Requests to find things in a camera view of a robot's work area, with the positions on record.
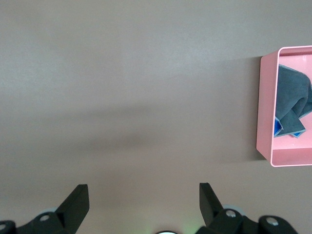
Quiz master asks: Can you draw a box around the pink plastic bin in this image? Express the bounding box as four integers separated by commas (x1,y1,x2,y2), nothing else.
255,45,312,168

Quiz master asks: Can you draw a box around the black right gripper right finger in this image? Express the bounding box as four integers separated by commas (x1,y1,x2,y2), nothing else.
196,182,259,234

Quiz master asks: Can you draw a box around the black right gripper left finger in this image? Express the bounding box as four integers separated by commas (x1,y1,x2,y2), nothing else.
16,184,90,234

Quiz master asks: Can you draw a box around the blue cloth with grey trim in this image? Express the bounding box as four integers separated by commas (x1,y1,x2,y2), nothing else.
273,63,312,139

